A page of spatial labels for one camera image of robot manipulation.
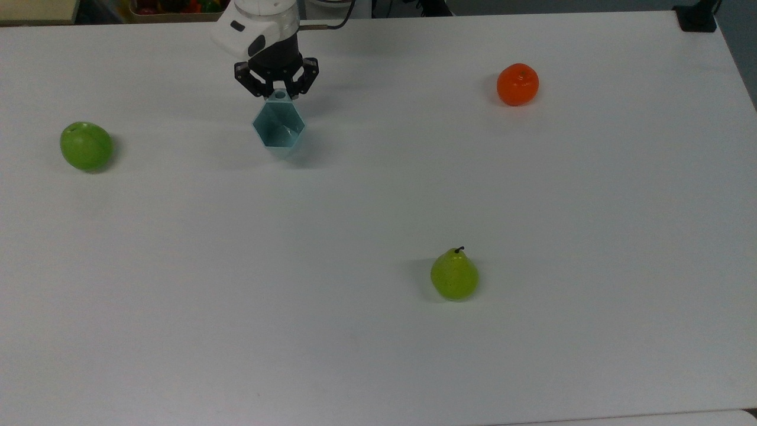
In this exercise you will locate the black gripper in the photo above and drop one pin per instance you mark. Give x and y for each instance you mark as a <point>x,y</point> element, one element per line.
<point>277,59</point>

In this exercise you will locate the light blue hexagonal mug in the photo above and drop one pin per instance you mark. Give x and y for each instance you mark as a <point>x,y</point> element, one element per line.
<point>279,127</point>

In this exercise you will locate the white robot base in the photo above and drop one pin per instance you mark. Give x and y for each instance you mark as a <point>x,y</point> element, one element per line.
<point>361,7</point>

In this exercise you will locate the basket of toy fruit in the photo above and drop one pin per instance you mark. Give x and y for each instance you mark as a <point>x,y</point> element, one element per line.
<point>171,8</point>

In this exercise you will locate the black stand foot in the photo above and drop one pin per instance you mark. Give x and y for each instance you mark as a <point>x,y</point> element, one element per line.
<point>433,7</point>

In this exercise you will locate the green apple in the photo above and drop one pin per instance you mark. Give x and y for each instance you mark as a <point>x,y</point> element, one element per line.
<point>86,147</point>

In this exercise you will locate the orange fruit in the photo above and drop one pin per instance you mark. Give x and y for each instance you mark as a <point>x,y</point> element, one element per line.
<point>517,85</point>

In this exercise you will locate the beige box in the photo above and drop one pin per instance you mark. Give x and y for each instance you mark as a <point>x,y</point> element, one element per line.
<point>35,10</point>

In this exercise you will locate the yellow-green pear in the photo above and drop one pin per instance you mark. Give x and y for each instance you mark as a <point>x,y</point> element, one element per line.
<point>453,276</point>

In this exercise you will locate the black table clamp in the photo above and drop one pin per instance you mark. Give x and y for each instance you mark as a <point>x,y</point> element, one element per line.
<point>696,19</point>

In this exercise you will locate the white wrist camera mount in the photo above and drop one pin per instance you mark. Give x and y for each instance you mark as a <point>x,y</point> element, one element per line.
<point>236,32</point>

